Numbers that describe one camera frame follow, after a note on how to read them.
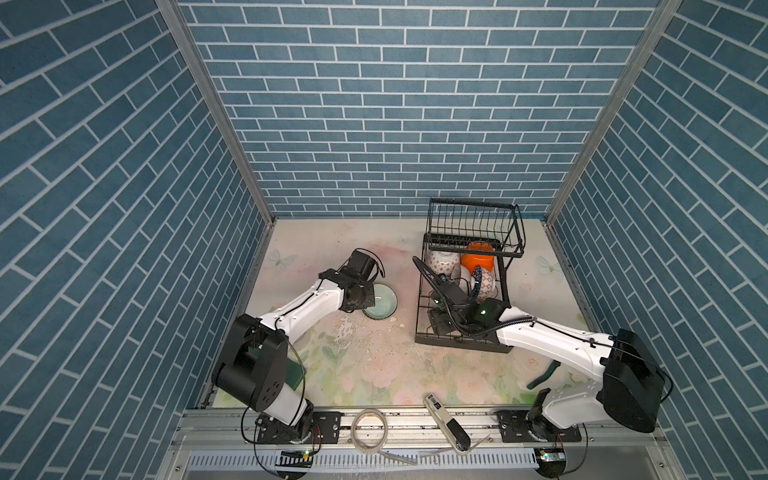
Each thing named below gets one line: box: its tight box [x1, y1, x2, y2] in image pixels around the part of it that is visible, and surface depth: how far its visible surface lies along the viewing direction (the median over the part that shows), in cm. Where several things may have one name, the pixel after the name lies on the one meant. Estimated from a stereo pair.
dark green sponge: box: [285, 358, 307, 391], surface depth 84 cm
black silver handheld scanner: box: [423, 393, 471, 453], surface depth 72 cm
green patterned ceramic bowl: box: [429, 251, 461, 275], surface depth 103 cm
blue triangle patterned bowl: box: [470, 268, 495, 302], surface depth 92 cm
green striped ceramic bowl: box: [362, 283, 398, 320], surface depth 93 cm
